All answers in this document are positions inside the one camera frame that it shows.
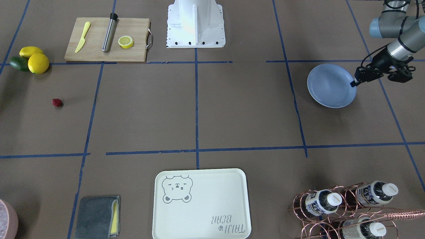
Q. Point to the pink bowl with ice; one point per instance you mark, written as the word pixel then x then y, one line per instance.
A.
pixel 9 221

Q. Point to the yellow plastic knife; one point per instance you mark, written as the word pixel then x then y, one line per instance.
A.
pixel 82 39

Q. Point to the tea bottle white cap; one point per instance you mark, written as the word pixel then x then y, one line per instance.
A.
pixel 321 203

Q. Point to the yellow lemon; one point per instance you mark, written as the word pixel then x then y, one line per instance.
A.
pixel 28 51
pixel 38 63

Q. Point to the red strawberry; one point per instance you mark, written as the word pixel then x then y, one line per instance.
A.
pixel 57 103

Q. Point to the green lime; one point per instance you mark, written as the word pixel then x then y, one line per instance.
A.
pixel 19 63

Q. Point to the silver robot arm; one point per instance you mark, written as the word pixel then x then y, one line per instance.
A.
pixel 408 34

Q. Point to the steel muddler rod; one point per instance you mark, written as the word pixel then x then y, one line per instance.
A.
pixel 110 33

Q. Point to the copper wire bottle rack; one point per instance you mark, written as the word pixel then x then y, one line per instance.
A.
pixel 328 226

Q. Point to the cream bear tray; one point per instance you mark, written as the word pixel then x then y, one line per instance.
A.
pixel 201 204

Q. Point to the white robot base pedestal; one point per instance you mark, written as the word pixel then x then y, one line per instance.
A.
pixel 195 24

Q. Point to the blue round plate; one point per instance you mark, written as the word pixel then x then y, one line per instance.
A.
pixel 330 86

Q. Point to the lemon half slice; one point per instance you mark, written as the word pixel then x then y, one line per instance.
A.
pixel 126 42

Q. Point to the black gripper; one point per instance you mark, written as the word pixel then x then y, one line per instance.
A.
pixel 379 63

